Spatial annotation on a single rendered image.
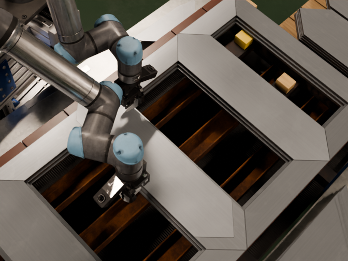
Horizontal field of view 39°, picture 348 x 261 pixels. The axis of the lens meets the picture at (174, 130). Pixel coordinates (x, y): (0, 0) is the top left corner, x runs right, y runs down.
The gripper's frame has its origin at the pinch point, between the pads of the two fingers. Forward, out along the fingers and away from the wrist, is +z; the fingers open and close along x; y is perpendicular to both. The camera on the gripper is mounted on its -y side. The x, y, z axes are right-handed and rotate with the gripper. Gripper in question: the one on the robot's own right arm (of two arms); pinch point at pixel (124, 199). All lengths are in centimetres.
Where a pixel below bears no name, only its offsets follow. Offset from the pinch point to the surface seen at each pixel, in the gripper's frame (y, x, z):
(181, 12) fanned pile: 80, 51, 19
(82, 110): 12.8, 35.8, 5.6
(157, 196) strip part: 9.9, -5.1, 5.7
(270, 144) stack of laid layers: 53, -18, 7
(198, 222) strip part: 13.1, -20.3, 5.7
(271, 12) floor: 173, 54, 91
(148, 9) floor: 116, 106, 91
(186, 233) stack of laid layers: 8.1, -20.0, 7.1
